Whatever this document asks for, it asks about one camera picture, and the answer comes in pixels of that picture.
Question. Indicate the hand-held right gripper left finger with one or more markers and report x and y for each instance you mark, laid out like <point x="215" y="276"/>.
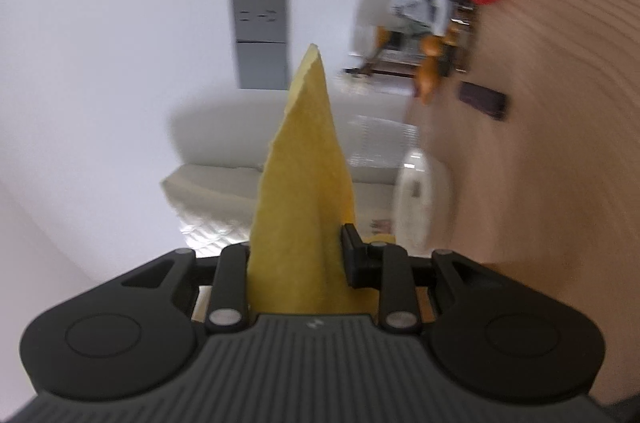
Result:
<point x="231" y="278"/>

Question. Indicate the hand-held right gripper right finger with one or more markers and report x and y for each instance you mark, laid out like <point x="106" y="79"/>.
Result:
<point x="356" y="263"/>

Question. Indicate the yellow cleaning cloth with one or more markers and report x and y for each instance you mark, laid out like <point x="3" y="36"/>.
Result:
<point x="300" y="183"/>

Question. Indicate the white container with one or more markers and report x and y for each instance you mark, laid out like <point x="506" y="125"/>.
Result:
<point x="422" y="198"/>

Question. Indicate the white sofa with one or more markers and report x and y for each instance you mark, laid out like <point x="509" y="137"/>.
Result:
<point x="215" y="198"/>

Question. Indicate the pale quilted cloth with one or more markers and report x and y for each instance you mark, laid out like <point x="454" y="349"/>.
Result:
<point x="382" y="143"/>

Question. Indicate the orange figurine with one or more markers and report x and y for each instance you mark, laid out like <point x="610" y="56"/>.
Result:
<point x="430" y="70"/>

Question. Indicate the small black box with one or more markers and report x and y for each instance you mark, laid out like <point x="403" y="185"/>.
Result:
<point x="483" y="100"/>

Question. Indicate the grey cabinet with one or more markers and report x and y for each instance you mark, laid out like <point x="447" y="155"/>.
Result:
<point x="261" y="33"/>

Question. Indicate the grey crumpled cloth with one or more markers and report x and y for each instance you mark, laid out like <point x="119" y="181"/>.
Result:
<point x="406" y="0"/>

